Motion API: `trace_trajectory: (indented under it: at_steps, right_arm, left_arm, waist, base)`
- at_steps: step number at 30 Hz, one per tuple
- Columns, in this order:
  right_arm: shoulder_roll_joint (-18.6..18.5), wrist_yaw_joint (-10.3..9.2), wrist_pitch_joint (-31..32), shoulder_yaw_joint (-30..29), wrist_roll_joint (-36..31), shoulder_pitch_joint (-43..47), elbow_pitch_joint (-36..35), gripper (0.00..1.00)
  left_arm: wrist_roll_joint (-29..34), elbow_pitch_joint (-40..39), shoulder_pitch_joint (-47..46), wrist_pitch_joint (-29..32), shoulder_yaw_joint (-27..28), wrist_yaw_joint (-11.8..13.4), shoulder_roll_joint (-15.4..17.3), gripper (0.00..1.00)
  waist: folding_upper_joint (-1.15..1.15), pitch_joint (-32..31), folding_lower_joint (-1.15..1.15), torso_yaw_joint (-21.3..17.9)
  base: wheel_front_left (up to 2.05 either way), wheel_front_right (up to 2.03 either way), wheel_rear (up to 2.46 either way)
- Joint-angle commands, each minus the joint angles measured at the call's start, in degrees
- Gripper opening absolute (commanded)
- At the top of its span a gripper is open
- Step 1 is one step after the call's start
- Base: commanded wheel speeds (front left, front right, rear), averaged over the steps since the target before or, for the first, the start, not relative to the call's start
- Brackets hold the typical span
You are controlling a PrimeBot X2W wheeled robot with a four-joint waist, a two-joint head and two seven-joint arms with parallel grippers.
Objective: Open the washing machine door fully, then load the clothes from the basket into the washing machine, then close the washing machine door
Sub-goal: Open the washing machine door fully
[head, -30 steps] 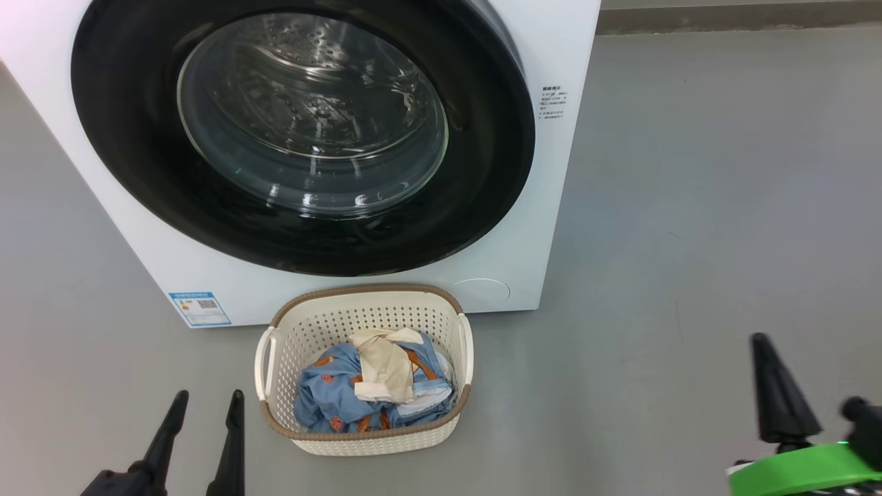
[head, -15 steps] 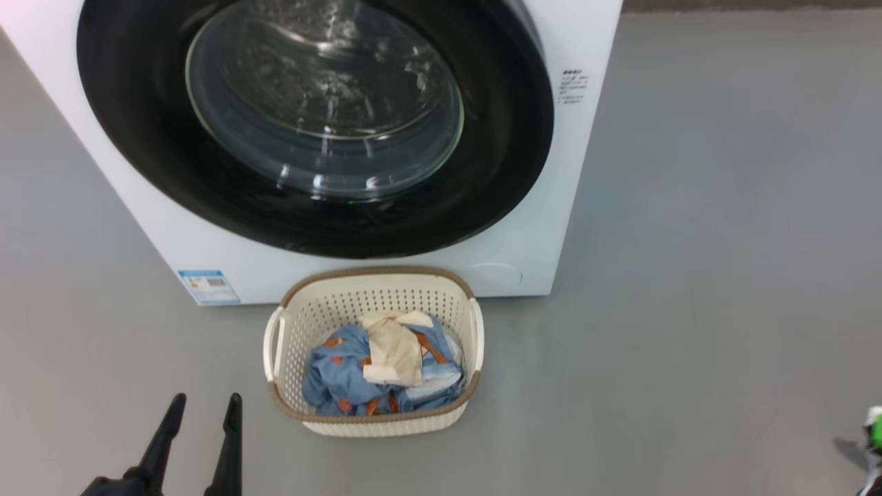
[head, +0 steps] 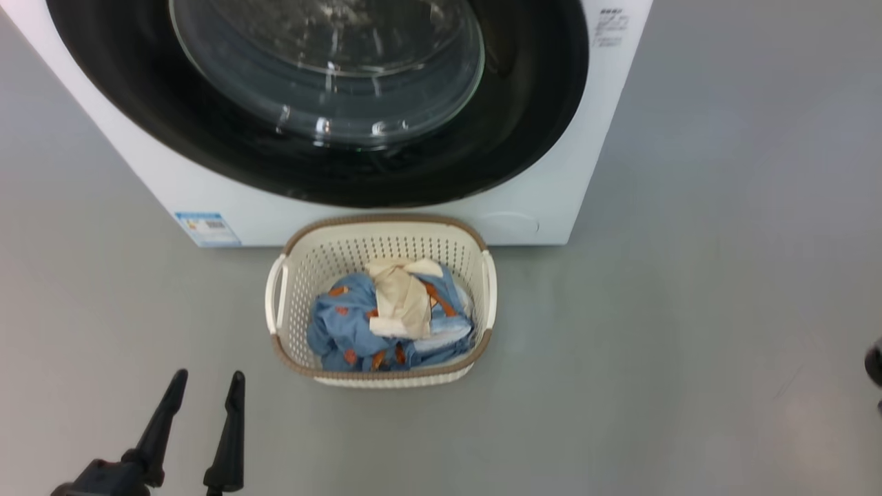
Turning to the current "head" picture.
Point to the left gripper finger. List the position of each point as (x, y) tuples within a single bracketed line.
[(231, 441), (160, 427)]

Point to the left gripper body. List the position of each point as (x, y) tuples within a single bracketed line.
[(103, 481)]

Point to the blue garment with orange print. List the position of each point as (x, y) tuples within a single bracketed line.
[(341, 324)]

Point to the cream beige garment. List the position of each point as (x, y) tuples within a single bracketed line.
[(403, 300)]

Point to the black round glass door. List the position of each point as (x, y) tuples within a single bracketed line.
[(524, 103)]

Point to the cream perforated laundry basket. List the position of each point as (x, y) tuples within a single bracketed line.
[(303, 275)]

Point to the white front-load washing machine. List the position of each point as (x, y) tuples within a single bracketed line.
[(83, 103)]

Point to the blue energy label sticker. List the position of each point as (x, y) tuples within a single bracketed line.
[(208, 229)]

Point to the small printed text label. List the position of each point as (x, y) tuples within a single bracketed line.
[(610, 27)]

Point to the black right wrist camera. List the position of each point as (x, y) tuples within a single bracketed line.
[(875, 364)]

